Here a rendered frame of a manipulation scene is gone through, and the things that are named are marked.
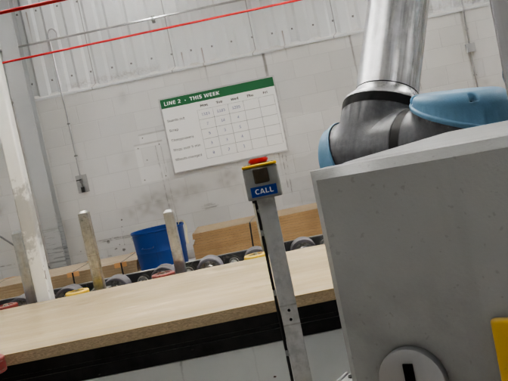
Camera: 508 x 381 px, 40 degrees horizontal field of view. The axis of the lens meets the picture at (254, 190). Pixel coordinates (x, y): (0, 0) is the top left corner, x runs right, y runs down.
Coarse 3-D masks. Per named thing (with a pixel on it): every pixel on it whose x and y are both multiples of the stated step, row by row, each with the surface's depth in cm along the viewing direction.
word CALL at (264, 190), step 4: (268, 184) 139; (272, 184) 139; (276, 184) 139; (252, 188) 139; (256, 188) 139; (260, 188) 139; (264, 188) 139; (268, 188) 139; (272, 188) 139; (276, 188) 139; (252, 192) 139; (256, 192) 139; (260, 192) 139; (264, 192) 139; (268, 192) 139; (272, 192) 139; (276, 192) 139; (252, 196) 139; (256, 196) 139; (260, 196) 139
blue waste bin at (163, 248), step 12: (156, 228) 739; (180, 228) 703; (144, 240) 690; (156, 240) 688; (168, 240) 691; (144, 252) 693; (156, 252) 689; (168, 252) 691; (144, 264) 697; (156, 264) 691
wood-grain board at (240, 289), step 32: (288, 256) 222; (320, 256) 210; (128, 288) 225; (160, 288) 212; (192, 288) 201; (224, 288) 191; (256, 288) 181; (320, 288) 165; (0, 320) 215; (32, 320) 203; (64, 320) 193; (96, 320) 183; (128, 320) 175; (160, 320) 167; (192, 320) 163; (224, 320) 163; (0, 352) 168; (32, 352) 164; (64, 352) 164
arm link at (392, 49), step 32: (384, 0) 96; (416, 0) 96; (384, 32) 95; (416, 32) 95; (384, 64) 93; (416, 64) 94; (352, 96) 93; (384, 96) 90; (352, 128) 91; (384, 128) 87; (320, 160) 94
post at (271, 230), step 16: (256, 208) 142; (272, 208) 141; (272, 224) 141; (272, 240) 141; (272, 256) 141; (272, 272) 142; (288, 272) 142; (272, 288) 143; (288, 288) 142; (288, 304) 142; (288, 320) 142; (288, 336) 142; (288, 352) 143; (304, 352) 142; (304, 368) 143
